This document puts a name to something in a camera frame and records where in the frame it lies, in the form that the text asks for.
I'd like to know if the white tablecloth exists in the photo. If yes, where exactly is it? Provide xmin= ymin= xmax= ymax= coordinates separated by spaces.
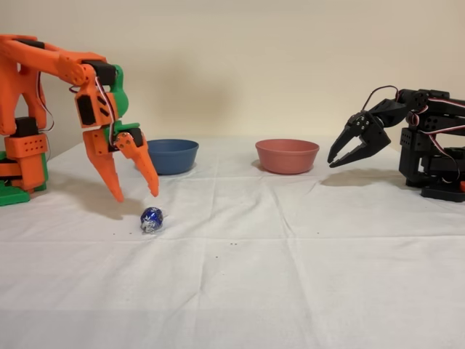
xmin=0 ymin=136 xmax=465 ymax=349

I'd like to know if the pink bowl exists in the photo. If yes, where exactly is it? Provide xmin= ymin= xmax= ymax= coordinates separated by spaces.
xmin=254 ymin=139 xmax=320 ymax=175

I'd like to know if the green arm base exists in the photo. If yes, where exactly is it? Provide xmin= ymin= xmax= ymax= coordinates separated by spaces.
xmin=0 ymin=151 xmax=31 ymax=207

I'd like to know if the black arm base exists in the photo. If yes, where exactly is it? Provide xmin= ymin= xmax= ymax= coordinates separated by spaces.
xmin=421 ymin=184 xmax=465 ymax=203

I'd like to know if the black arm gripper cable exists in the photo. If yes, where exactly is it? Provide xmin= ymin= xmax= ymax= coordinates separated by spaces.
xmin=363 ymin=85 xmax=400 ymax=112

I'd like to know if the blue foil-wrapped candy ball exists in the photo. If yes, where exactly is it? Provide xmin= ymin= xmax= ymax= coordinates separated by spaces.
xmin=139 ymin=205 xmax=170 ymax=236

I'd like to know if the blue bowl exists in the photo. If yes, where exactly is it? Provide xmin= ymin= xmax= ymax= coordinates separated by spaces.
xmin=134 ymin=139 xmax=200 ymax=175

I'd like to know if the orange arm gripper cable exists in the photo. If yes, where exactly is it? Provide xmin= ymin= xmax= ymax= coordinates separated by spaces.
xmin=94 ymin=74 xmax=121 ymax=150

